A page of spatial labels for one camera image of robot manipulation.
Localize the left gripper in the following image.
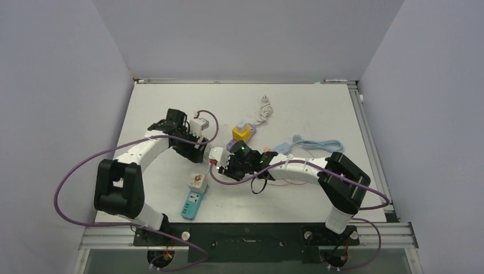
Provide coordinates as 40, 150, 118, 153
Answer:
172, 127, 207, 163

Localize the white cube socket adapter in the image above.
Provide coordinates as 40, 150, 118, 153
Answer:
188, 173, 208, 194

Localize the yellow cube socket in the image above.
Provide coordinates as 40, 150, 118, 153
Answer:
232, 125, 253, 143

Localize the thin pink charging cable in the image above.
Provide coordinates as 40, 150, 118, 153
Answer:
272, 147, 314, 187

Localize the purple power strip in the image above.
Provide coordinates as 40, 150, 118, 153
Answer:
226, 123, 256, 151

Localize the small white wall charger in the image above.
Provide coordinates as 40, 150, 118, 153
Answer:
236, 119, 247, 132

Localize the light blue power strip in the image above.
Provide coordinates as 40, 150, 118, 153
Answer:
271, 142, 291, 155

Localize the teal power strip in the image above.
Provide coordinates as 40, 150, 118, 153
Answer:
180, 191, 204, 220

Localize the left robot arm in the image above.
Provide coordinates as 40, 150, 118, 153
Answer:
94, 108, 209, 245

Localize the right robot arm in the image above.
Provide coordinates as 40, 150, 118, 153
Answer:
208, 141, 371, 244

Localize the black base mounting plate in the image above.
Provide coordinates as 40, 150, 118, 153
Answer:
133, 222, 360, 264

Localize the white coiled cable with plug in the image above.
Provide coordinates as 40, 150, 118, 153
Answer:
252, 94, 274, 127

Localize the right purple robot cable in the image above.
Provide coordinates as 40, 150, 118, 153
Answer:
209, 159, 391, 272

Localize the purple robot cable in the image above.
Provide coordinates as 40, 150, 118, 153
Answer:
209, 159, 391, 272
53, 110, 220, 272

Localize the light blue coiled cable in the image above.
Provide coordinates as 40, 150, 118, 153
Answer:
292, 135, 345, 156

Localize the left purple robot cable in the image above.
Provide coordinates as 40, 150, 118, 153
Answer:
53, 110, 220, 272

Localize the aluminium right frame rail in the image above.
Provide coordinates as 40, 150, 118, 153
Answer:
347, 80, 400, 223

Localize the aluminium frame rail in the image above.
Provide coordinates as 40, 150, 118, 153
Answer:
78, 222, 419, 251
347, 80, 400, 223

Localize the aluminium front frame rail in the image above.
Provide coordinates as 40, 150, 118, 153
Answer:
78, 222, 419, 251

